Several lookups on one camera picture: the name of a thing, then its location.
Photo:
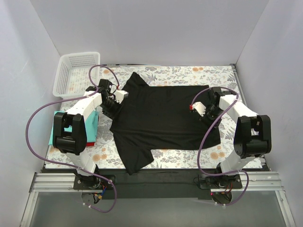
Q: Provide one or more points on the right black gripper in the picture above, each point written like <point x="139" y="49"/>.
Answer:
<point x="210" y="120"/>

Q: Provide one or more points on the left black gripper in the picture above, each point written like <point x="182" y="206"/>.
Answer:
<point x="108" y="111"/>

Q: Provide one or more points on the black t shirt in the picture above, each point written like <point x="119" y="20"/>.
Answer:
<point x="155" y="118"/>

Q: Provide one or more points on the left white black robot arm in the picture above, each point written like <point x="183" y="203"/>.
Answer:
<point x="73" y="144"/>

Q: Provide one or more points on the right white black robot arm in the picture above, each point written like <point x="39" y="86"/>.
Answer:
<point x="252" y="136"/>

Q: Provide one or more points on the folded teal t shirt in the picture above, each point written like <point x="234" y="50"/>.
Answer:
<point x="91" y="127"/>

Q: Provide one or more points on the floral table mat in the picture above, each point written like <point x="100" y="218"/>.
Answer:
<point x="104" y="152"/>

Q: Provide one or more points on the folded red t shirt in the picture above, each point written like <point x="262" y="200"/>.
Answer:
<point x="90" y="144"/>

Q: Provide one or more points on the white plastic basket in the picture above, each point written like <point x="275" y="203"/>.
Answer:
<point x="72" y="75"/>

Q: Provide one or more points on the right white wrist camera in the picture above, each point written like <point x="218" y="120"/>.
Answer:
<point x="198" y="107"/>

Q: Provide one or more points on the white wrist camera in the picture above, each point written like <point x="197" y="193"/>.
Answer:
<point x="120" y="96"/>
<point x="198" y="107"/>

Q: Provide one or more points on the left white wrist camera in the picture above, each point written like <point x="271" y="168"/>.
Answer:
<point x="120" y="96"/>

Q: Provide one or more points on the aluminium front rail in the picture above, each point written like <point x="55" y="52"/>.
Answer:
<point x="67" y="182"/>

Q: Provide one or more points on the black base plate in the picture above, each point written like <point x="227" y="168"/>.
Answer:
<point x="169" y="183"/>

